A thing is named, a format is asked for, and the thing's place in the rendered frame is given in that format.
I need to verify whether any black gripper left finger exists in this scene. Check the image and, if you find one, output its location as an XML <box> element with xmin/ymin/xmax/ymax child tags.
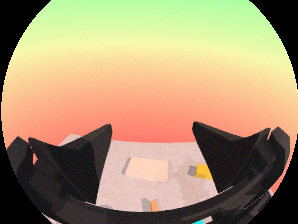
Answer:
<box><xmin>28</xmin><ymin>124</ymin><xmax>113</xmax><ymax>205</ymax></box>

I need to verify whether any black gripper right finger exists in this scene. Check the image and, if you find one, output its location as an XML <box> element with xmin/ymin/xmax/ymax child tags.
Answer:
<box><xmin>192</xmin><ymin>121</ymin><xmax>270</xmax><ymax>193</ymax></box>

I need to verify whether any orange flat bar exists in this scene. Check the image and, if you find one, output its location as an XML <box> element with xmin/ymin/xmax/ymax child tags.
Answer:
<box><xmin>150</xmin><ymin>200</ymin><xmax>158</xmax><ymax>212</ymax></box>

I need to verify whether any peach flat rectangular slab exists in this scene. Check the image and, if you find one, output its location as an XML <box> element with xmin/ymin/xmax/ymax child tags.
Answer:
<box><xmin>125</xmin><ymin>156</ymin><xmax>168</xmax><ymax>183</ymax></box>

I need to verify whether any yellow flat bar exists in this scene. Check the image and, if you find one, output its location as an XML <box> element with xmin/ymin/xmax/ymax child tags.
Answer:
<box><xmin>194</xmin><ymin>164</ymin><xmax>213</xmax><ymax>180</ymax></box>

